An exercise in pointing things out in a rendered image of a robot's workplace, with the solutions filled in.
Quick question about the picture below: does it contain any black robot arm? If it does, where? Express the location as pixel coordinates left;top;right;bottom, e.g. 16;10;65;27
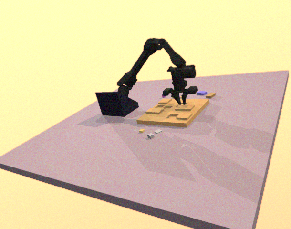
117;38;196;97

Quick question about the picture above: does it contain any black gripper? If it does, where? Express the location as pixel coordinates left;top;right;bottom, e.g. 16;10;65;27
163;78;198;105

